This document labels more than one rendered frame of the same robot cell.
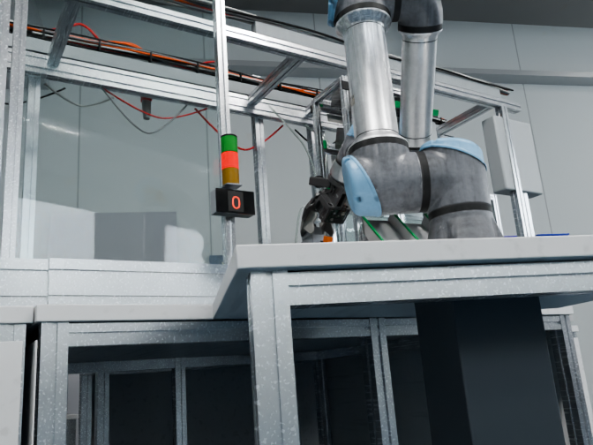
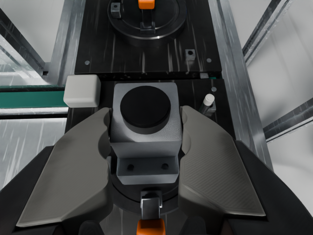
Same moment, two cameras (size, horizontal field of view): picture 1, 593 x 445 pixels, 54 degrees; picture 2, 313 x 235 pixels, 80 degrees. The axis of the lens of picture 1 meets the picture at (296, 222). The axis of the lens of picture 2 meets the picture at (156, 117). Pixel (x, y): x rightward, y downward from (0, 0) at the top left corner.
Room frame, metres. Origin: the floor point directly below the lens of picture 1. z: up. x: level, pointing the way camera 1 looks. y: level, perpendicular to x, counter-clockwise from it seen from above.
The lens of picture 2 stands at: (1.58, -0.07, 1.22)
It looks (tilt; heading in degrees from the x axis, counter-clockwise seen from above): 67 degrees down; 28
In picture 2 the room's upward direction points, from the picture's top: 2 degrees clockwise
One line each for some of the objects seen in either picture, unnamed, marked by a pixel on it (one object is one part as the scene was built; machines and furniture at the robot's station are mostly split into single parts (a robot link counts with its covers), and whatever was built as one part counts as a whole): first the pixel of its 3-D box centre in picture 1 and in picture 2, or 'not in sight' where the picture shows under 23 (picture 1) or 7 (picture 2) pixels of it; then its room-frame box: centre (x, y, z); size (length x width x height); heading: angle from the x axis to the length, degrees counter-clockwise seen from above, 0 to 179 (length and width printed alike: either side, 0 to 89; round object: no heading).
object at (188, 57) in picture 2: not in sight; (189, 54); (1.80, -0.01, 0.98); 0.02 x 0.02 x 0.01; 32
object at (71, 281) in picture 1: (252, 287); not in sight; (1.35, 0.11, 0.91); 0.89 x 0.06 x 0.11; 122
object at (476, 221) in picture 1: (463, 237); not in sight; (1.06, -0.30, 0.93); 0.15 x 0.15 x 0.10
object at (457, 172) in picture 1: (450, 177); not in sight; (1.06, -0.30, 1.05); 0.13 x 0.12 x 0.14; 90
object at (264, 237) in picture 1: (262, 203); not in sight; (2.78, 0.16, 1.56); 0.04 x 0.04 x 1.39; 32
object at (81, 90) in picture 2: not in sight; (85, 93); (1.65, 0.09, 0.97); 0.05 x 0.05 x 0.04; 32
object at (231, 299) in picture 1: (458, 288); not in sight; (1.10, -0.29, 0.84); 0.90 x 0.70 x 0.03; 102
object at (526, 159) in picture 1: (522, 220); not in sight; (3.02, -1.20, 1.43); 0.30 x 0.09 x 1.13; 122
